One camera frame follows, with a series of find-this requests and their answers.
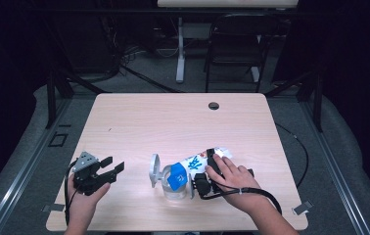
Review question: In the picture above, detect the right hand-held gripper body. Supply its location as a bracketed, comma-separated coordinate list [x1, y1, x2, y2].
[188, 171, 240, 201]

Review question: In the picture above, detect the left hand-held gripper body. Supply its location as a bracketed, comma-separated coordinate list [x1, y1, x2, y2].
[71, 150, 117, 197]

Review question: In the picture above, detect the white and blue powder bag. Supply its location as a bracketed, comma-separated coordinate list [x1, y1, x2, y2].
[166, 146, 234, 192]

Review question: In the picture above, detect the clear plastic container with lid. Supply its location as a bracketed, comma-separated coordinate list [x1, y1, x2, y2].
[149, 153, 191, 201]

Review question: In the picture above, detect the person's left hand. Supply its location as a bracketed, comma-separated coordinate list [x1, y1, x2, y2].
[67, 175, 112, 213]

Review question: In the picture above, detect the person's right hand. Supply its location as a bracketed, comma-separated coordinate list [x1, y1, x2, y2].
[204, 153, 272, 215]

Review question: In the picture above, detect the grey tape strip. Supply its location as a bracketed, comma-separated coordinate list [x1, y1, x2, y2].
[293, 199, 314, 216]
[42, 203, 67, 213]

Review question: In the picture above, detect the black folding chair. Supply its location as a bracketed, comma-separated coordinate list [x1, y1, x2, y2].
[204, 13, 281, 94]

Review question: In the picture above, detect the white background desk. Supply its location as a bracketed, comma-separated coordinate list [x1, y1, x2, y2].
[156, 0, 301, 84]

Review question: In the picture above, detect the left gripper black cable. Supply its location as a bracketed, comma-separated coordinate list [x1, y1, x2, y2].
[63, 159, 78, 226]

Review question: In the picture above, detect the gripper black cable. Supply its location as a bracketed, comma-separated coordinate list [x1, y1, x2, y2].
[202, 186, 284, 216]
[63, 159, 78, 226]

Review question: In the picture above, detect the black floor outlet frame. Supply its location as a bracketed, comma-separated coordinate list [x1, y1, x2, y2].
[48, 131, 69, 148]

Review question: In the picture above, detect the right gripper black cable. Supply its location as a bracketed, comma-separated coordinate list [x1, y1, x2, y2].
[202, 186, 284, 216]

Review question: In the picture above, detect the aluminium floor rail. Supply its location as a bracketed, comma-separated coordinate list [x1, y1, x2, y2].
[0, 97, 73, 235]
[299, 97, 370, 235]

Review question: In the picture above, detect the black metal frame post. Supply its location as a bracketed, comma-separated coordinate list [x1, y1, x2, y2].
[45, 69, 77, 129]
[264, 69, 325, 133]

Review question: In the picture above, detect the thick black floor cable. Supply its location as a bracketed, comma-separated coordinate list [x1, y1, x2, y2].
[119, 64, 183, 94]

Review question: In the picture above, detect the thin black floor cable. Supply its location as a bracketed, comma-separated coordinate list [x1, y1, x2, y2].
[274, 121, 310, 190]

